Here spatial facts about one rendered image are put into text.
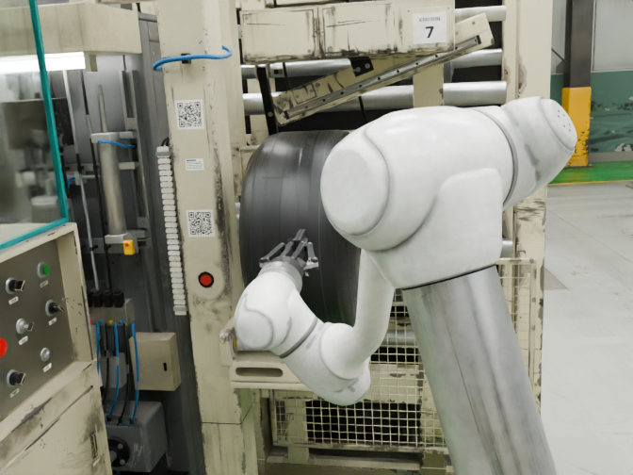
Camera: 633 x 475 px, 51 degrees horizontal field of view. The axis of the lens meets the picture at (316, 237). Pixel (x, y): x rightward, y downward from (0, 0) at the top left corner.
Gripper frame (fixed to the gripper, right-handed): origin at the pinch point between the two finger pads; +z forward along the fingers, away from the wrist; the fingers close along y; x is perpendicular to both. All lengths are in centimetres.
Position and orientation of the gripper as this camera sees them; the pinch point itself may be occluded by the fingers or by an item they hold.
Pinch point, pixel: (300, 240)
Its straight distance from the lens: 150.7
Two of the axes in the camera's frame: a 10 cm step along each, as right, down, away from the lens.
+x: 0.8, 9.3, 3.7
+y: -9.8, 0.1, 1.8
